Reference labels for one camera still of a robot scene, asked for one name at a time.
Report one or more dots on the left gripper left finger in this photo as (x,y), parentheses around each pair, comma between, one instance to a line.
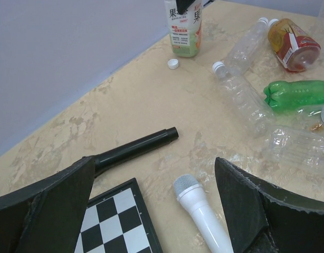
(46,216)

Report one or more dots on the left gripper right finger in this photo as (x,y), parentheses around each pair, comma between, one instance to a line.
(263,217)

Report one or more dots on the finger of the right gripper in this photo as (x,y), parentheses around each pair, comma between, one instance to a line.
(183,4)

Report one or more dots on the white label tea bottle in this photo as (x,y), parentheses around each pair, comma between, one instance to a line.
(185,30)

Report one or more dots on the white bottle cap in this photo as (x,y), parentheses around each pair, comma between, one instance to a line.
(173,64)

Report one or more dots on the Pepsi label clear bottle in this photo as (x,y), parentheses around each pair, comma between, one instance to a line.
(311,118)

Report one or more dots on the green plastic bottle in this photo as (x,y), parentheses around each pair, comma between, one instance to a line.
(284,96)

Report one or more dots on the red label tea bottle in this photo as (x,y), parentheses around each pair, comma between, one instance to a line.
(293,47)

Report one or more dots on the black white chessboard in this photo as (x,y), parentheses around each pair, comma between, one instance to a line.
(118,221)

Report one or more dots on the white microphone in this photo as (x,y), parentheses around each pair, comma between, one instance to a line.
(191,195)

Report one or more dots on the black microphone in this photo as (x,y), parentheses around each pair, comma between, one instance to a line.
(131,150)

